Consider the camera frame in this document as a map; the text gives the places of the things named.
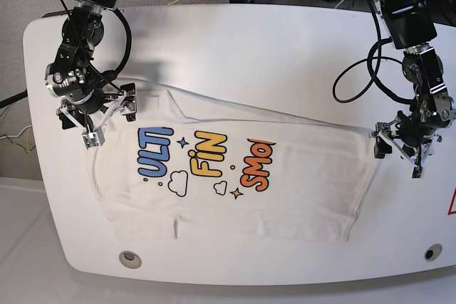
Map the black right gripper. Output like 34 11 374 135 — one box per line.
57 83 137 136

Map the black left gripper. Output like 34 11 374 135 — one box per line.
370 122 442 169

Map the white printed T-shirt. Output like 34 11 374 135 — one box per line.
85 87 378 243

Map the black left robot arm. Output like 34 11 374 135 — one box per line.
363 0 455 178

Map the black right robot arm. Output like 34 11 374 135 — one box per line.
45 0 137 148

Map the red triangle sticker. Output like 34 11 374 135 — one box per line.
447 189 456 215

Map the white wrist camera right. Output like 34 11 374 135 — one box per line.
82 131 105 150

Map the table cable grommet hole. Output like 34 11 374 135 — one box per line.
424 243 442 262

